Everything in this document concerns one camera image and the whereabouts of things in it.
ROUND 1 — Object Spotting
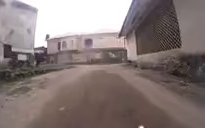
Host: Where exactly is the two-storey beige building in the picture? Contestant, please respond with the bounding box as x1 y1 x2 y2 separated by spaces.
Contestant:
45 31 129 65

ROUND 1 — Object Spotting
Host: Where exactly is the brown dirt road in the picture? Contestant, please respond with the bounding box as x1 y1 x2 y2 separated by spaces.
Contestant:
0 63 205 128

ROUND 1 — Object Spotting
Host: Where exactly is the grass strip with kerb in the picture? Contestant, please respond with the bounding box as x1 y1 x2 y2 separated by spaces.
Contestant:
0 63 76 84

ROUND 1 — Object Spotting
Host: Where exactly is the tall grey building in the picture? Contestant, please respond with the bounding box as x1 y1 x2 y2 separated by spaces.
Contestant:
0 0 39 65

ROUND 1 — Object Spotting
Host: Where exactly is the building with lattice wall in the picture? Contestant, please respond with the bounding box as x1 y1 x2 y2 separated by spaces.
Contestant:
118 0 205 62

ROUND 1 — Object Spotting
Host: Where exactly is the low grey wall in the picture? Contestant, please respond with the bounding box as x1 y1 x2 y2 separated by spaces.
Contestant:
135 49 205 85

